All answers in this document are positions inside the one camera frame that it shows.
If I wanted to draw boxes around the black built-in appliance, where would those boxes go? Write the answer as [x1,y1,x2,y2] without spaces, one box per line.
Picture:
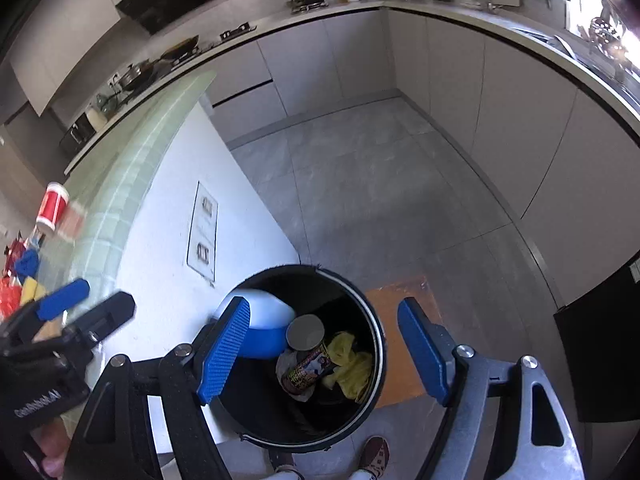
[552,260,640,423]

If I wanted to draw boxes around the person's right shoe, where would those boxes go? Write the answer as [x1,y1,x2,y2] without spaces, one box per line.
[360,435,391,478]

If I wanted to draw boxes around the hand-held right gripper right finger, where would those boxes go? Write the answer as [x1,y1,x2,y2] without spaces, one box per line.
[397,297,586,480]

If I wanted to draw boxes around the grey kitchen base cabinets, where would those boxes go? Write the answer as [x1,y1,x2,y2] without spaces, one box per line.
[65,2,640,311]

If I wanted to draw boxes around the black wok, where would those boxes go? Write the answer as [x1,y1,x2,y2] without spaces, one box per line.
[159,35,201,61]

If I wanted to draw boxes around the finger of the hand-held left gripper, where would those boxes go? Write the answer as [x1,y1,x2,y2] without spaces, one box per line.
[0,278,91,343]
[60,290,137,356]

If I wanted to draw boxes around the large blue white cup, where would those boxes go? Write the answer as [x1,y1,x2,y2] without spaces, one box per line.
[215,288,297,359]

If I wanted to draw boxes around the beige refrigerator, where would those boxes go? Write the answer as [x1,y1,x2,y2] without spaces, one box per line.
[0,105,66,231]

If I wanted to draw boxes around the white tissue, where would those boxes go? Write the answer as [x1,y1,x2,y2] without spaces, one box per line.
[276,350,301,386]

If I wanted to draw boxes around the black microwave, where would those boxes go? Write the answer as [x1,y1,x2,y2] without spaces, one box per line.
[59,112,97,158]

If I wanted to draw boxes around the yellow cloth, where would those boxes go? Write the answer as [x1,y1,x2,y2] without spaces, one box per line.
[322,331,375,403]

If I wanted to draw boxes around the black gas stove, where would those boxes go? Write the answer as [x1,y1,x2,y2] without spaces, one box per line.
[220,22,257,40]

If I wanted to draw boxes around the clear socket panel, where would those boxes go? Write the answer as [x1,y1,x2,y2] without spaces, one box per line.
[187,181,219,282]

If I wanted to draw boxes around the table with green checked cloth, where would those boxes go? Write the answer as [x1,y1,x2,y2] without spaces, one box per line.
[30,70,218,311]

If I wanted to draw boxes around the black trash bin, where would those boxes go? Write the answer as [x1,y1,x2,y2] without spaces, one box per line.
[210,265,387,450]

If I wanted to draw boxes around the pot with lid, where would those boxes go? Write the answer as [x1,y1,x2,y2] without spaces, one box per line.
[117,62,156,92]

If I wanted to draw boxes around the beige upper wall cabinets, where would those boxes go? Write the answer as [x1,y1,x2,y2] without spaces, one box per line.
[10,0,241,116]

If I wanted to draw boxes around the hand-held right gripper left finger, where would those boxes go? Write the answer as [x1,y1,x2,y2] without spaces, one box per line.
[65,296,251,480]

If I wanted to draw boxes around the white kitchen island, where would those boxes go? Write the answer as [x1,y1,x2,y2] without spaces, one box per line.
[65,100,301,480]

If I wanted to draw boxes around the kitchen window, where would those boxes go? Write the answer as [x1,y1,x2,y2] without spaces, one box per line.
[560,0,640,91]

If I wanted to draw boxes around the red paper cup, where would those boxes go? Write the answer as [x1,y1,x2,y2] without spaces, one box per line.
[34,183,69,233]

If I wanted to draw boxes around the black printed can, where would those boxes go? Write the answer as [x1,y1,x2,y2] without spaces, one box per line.
[284,314,337,401]

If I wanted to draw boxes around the yellow sponge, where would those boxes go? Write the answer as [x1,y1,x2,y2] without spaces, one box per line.
[20,280,48,306]

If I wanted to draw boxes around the person's left hand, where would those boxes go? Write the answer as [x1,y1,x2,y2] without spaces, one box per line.
[30,417,76,478]

